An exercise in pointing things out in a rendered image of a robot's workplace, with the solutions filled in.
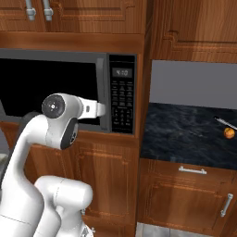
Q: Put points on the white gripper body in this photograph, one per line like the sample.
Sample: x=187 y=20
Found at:
x=101 y=110

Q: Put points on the black glass microwave door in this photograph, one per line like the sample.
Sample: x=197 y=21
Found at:
x=37 y=83

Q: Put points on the wooden drawer front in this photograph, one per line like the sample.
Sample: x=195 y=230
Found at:
x=160 y=169

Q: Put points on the wooden base cupboard door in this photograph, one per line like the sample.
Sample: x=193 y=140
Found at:
x=182 y=203
x=108 y=179

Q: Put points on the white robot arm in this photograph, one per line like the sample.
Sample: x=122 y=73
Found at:
x=24 y=172

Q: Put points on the wooden wall cupboard door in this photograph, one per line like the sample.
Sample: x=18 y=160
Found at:
x=12 y=18
x=197 y=27
x=98 y=15

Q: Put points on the orange round fruit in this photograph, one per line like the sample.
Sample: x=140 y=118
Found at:
x=229 y=133

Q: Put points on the black microwave oven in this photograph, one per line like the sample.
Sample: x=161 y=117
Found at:
x=122 y=92

